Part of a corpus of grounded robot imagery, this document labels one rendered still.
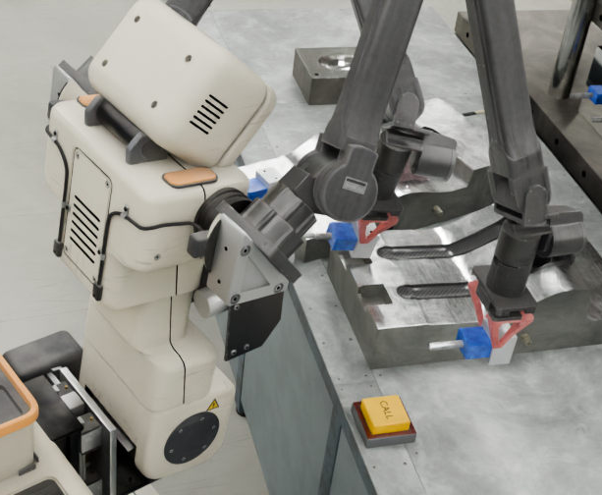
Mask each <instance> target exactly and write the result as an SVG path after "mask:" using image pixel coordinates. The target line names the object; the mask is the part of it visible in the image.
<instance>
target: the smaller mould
mask: <svg viewBox="0 0 602 495"><path fill-rule="evenodd" d="M355 51H356V47H317V48H295V57H294V66H293V77H294V78H295V80H296V82H297V84H298V86H299V88H300V90H301V93H302V95H303V96H304V98H305V100H306V102H307V104H308V105H331V104H337V103H338V100H339V98H340V95H341V92H342V89H343V86H344V83H345V80H346V77H347V74H348V71H349V68H350V65H351V62H352V60H353V57H354V54H355Z"/></svg>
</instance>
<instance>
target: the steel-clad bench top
mask: <svg viewBox="0 0 602 495"><path fill-rule="evenodd" d="M196 27H197V28H199V29H200V30H202V31H203V32H204V33H206V34H207V35H209V36H210V37H211V38H213V39H214V40H215V41H217V42H218V43H220V44H221V45H222V46H224V47H225V48H226V49H228V50H229V51H230V52H231V53H233V54H234V55H235V56H236V57H237V58H239V59H240V60H241V61H242V62H243V63H245V64H246V65H247V66H248V67H250V68H251V69H252V70H253V71H254V72H256V73H257V74H258V75H259V76H260V77H262V79H263V80H264V82H265V83H267V84H268V85H269V86H271V87H272V88H273V89H274V91H275V93H276V98H277V100H276V105H275V108H274V110H273V111H272V113H271V114H270V115H269V117H268V118H267V119H266V121H265V122H264V123H263V125H262V126H261V127H260V129H259V130H258V131H257V133H256V134H255V135H254V137H253V138H252V139H251V141H250V142H249V143H248V145H247V146H246V147H245V149H244V150H243V151H242V153H241V157H242V159H243V161H244V163H245V166H246V165H250V164H254V163H258V162H262V161H266V160H270V159H275V158H279V157H282V156H285V155H287V154H289V153H291V152H292V151H294V150H295V149H297V148H298V147H300V146H301V145H302V144H304V143H305V142H306V141H308V140H309V139H311V138H312V137H314V136H315V135H317V134H318V133H320V132H322V131H324V130H325V128H326V126H327V124H328V122H329V121H330V120H331V118H332V116H333V113H334V111H335V108H336V106H337V104H331V105H308V104H307V102H306V100H305V98H304V96H303V95H302V93H301V90H300V88H299V86H298V84H297V82H296V80H295V78H294V77H293V66H294V57H295V48H317V47H356V46H357V43H358V40H359V37H360V31H359V28H358V25H357V22H356V16H355V13H354V10H353V8H301V9H233V10H206V12H205V14H204V15H203V17H202V18H201V20H200V22H199V23H198V25H197V26H196ZM407 54H408V55H409V57H410V61H411V64H412V68H413V71H414V74H415V77H416V78H418V81H419V84H420V87H421V90H422V94H423V97H424V101H425V100H430V99H434V98H438V97H440V98H441V99H442V100H444V101H445V102H446V103H448V104H449V105H450V106H452V107H453V108H454V109H456V110H457V111H458V112H460V113H461V114H462V113H467V112H473V111H478V110H484V106H483V101H482V95H481V89H480V83H479V78H478V72H477V67H476V61H475V59H474V58H473V56H472V55H471V54H470V53H469V52H468V50H467V49H466V48H465V46H464V45H463V44H462V43H461V42H460V40H459V39H458V38H457V37H456V35H455V34H454V33H453V32H452V31H451V29H450V28H449V27H448V26H447V24H446V23H445V22H444V21H443V20H442V18H441V17H440V16H439V15H438V13H437V12H436V11H435V10H434V8H433V7H421V9H420V12H419V15H418V18H417V21H416V23H415V26H414V29H413V32H412V35H411V38H410V43H409V46H408V49H407ZM537 139H538V140H539V142H540V145H541V149H542V154H543V160H544V166H547V167H548V171H549V178H550V184H551V191H552V196H551V200H550V203H549V205H566V206H569V207H571V208H574V209H576V210H579V211H581V212H582V213H583V223H584V225H585V228H586V233H587V239H588V240H589V241H590V243H591V244H592V245H593V247H594V248H595V249H596V250H597V252H598V253H599V254H600V256H601V257H602V214H601V213H600V211H599V210H598V209H597V208H596V206H595V205H594V204H593V203H592V202H591V200H590V199H589V198H588V197H587V195H586V194H585V193H584V192H583V191H582V189H581V188H580V187H579V186H578V184H577V183H576V182H575V181H574V179H573V178H572V177H571V176H570V174H569V173H568V172H567V171H566V170H565V168H564V167H563V166H562V165H561V163H560V162H559V161H558V160H557V158H556V157H555V156H554V155H553V154H552V152H551V151H550V150H549V149H548V147H547V146H546V145H545V144H544V143H543V141H542V140H541V139H540V138H539V136H537ZM328 260H329V256H326V257H322V258H319V259H316V260H313V261H310V262H307V263H303V262H302V261H301V260H300V259H299V258H298V257H297V256H296V255H295V260H294V263H292V264H293V265H294V266H295V267H296V268H297V269H298V271H299V272H300V273H301V276H300V277H299V279H298V281H297V282H296V283H295V284H293V286H294V288H295V291H296V293H297V296H298V298H299V301H300V303H301V307H302V310H303V312H304V315H305V317H306V320H307V322H308V325H309V327H310V330H311V332H312V335H313V337H314V340H315V342H316V345H317V347H318V350H319V352H320V353H321V356H322V358H323V361H324V363H325V366H326V368H327V371H328V373H329V376H330V378H331V381H332V383H333V386H334V388H335V391H336V393H337V396H338V398H339V401H340V403H341V406H342V408H343V411H344V413H345V416H346V418H347V421H348V423H349V426H350V428H351V431H352V433H353V436H354V438H355V440H356V444H357V446H358V449H359V451H360V454H361V456H362V459H363V461H364V464H365V466H366V469H367V471H368V474H369V476H370V479H371V481H372V483H373V486H374V488H375V491H376V493H377V495H602V344H600V345H591V346H582V347H573V348H564V349H556V350H547V351H538V352H529V353H520V354H512V357H511V360H510V363H506V364H495V365H488V364H487V362H486V361H485V359H484V357H483V358H473V359H458V360H449V361H440V362H431V363H423V364H414V365H405V366H396V367H387V368H378V369H370V368H369V366H368V364H367V362H366V359H365V357H364V355H363V353H362V350H361V348H360V346H359V344H358V342H357V339H356V336H355V334H354V331H353V329H352V327H351V325H350V322H349V320H348V318H347V317H346V314H345V312H344V310H343V308H342V305H341V303H340V301H339V299H338V296H337V294H336V292H335V290H334V287H333V285H332V283H331V281H330V279H329V276H328V274H327V267H328ZM393 395H398V396H399V397H400V398H401V400H402V402H403V404H404V406H405V408H406V410H407V413H408V415H409V417H410V420H411V422H412V424H413V427H414V429H415V431H416V433H417V434H416V438H415V442H412V443H405V444H398V445H390V446H382V447H375V448H365V445H364V443H363V440H362V438H361V435H360V433H359V430H358V428H357V426H356V422H355V419H354V417H353V414H352V405H353V403H354V402H361V401H362V399H367V398H376V397H384V396H393Z"/></svg>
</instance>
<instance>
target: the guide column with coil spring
mask: <svg viewBox="0 0 602 495"><path fill-rule="evenodd" d="M596 2H597V0H573V2H572V5H571V9H570V12H569V16H568V19H567V23H566V27H565V30H564V34H563V38H562V41H561V45H560V49H559V52H558V56H557V59H556V63H555V67H554V70H553V74H552V78H551V80H550V84H549V88H548V91H547V92H548V94H549V95H550V96H552V97H554V98H557V99H567V98H569V97H570V94H571V91H572V87H573V84H574V80H575V74H576V71H577V67H578V64H579V61H580V57H581V54H582V50H583V47H584V43H585V40H586V37H587V34H588V30H589V27H590V24H591V20H592V16H593V13H594V9H595V6H596Z"/></svg>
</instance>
